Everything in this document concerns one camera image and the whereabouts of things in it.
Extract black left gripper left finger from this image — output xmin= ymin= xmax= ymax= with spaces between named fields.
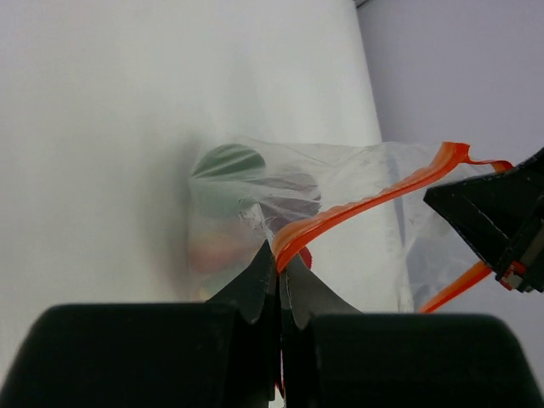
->
xmin=1 ymin=243 xmax=279 ymax=407

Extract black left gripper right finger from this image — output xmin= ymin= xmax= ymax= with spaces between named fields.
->
xmin=278 ymin=258 xmax=543 ymax=407

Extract clear zip top bag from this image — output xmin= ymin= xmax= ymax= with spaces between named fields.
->
xmin=187 ymin=139 xmax=511 ymax=313

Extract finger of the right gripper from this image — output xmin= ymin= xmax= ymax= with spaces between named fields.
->
xmin=424 ymin=150 xmax=543 ymax=292

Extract green fake vegetable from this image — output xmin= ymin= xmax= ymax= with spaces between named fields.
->
xmin=189 ymin=143 xmax=266 ymax=218

